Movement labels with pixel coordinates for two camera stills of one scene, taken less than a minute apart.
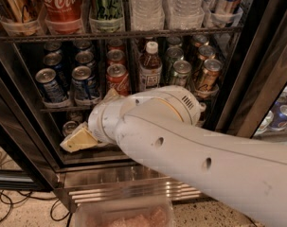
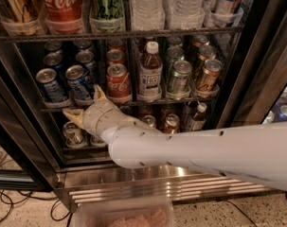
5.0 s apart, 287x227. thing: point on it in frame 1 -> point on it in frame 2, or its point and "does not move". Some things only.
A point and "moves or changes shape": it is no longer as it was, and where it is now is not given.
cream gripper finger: (112, 96) -> (98, 95)
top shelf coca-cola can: (62, 7) does not move
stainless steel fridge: (58, 50) does not move
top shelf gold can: (17, 7) does not move
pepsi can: (83, 83) moves or changes shape
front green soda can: (182, 71) does not move
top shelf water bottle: (147, 8) does not move
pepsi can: (52, 91) does not move
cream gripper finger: (80, 138) -> (76, 114)
